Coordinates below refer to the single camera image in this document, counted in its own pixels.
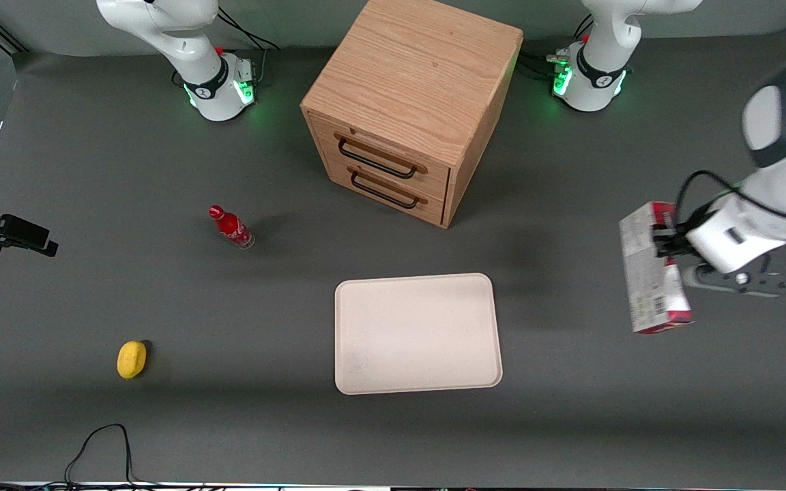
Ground red cookie box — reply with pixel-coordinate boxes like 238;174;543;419
618;200;695;336

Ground beige plastic tray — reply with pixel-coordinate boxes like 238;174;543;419
334;273;504;396

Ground yellow lemon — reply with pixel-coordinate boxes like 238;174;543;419
117;340;148;380

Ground red cola bottle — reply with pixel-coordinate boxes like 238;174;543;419
208;205;256;250

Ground wooden drawer cabinet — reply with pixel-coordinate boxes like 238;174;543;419
300;0;525;229

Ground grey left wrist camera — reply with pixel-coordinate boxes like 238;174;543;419
682;262;786;298

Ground black looped cable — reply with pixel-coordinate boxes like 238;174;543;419
64;423;136;489

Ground black left arm base cables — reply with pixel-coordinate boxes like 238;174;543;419
519;16;596;81

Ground black arm base cables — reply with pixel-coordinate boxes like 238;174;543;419
216;7;282;53
519;16;596;81

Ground wooden drawer with black handle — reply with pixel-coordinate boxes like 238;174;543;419
308;111;451;203
323;151;448;228

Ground black right arm base cables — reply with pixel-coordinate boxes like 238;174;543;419
216;7;282;53

